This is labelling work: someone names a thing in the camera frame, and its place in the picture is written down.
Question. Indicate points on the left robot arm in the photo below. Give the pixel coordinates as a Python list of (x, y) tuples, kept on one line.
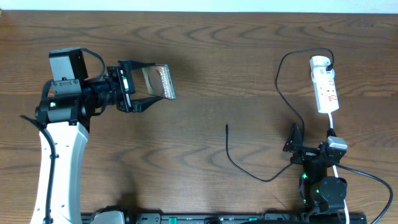
[(63, 116)]

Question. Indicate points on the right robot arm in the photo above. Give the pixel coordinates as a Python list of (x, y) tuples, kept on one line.
[(322, 193)]

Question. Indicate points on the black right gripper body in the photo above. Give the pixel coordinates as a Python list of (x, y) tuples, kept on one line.
[(305, 154)]

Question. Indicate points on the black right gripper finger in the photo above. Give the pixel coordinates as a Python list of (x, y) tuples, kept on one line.
[(294, 141), (330, 132)]

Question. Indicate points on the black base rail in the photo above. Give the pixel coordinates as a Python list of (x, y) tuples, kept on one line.
[(268, 217)]

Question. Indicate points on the white power strip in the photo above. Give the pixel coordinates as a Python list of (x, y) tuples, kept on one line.
[(324, 84)]

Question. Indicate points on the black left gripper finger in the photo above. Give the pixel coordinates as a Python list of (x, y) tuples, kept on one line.
[(140, 105), (134, 65)]

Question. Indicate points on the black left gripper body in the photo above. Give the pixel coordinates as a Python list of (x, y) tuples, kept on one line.
[(125, 89)]

